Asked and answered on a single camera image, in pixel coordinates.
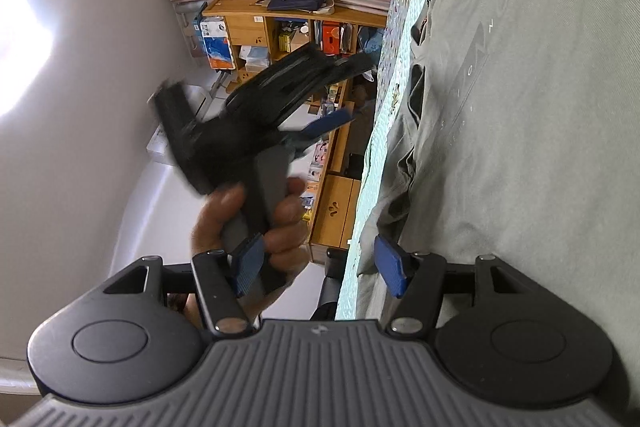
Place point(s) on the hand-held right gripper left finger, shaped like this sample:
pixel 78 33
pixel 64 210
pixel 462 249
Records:
pixel 247 264

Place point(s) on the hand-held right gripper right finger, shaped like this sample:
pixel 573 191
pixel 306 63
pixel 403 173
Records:
pixel 392 267

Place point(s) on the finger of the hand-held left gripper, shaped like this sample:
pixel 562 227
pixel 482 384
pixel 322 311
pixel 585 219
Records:
pixel 325 124
pixel 350 68

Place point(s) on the grey t-shirt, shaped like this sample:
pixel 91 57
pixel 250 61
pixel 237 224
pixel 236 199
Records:
pixel 525 107

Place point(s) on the person's left hand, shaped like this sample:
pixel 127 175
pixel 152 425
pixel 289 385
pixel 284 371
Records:
pixel 292 232

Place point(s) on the blue cloth bag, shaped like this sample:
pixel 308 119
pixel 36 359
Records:
pixel 372 39

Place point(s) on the white air conditioner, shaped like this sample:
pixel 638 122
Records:
pixel 207 102

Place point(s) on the bee print quilted blanket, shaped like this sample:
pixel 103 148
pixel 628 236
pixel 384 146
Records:
pixel 385 107

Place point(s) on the wooden desk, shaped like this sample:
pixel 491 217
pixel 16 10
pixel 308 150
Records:
pixel 335 207

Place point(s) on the blue orange box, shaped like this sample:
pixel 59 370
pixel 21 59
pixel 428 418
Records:
pixel 217 44

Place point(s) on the wooden bookshelf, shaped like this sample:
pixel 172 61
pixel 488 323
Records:
pixel 250 32

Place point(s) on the ceiling light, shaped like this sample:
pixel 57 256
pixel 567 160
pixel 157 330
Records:
pixel 20 47

